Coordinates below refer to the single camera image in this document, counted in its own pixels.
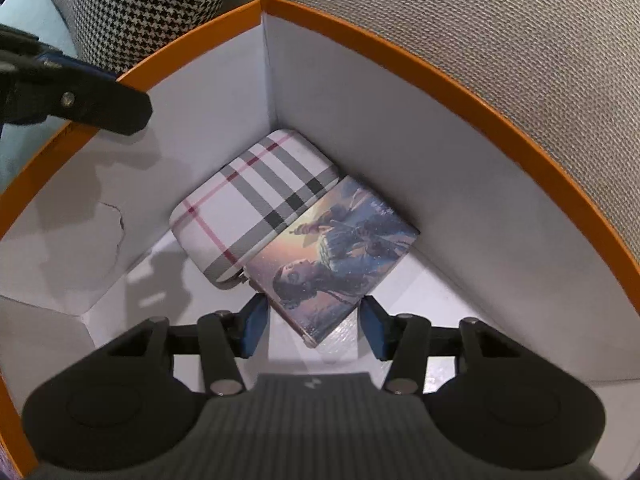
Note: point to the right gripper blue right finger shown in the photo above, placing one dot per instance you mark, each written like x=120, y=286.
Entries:
x=375, y=324

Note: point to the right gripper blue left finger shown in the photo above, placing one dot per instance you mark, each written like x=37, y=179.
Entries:
x=254, y=318

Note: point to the photo card box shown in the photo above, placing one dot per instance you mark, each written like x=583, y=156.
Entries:
x=316, y=271

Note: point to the plaid glasses case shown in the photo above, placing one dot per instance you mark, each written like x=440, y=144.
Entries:
x=248, y=202

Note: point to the light blue cushion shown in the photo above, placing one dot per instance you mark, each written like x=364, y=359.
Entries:
x=20, y=143

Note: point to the houndstooth cushion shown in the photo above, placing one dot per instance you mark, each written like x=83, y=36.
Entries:
x=117, y=34

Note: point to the orange storage box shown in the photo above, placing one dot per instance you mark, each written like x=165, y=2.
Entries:
x=121, y=360

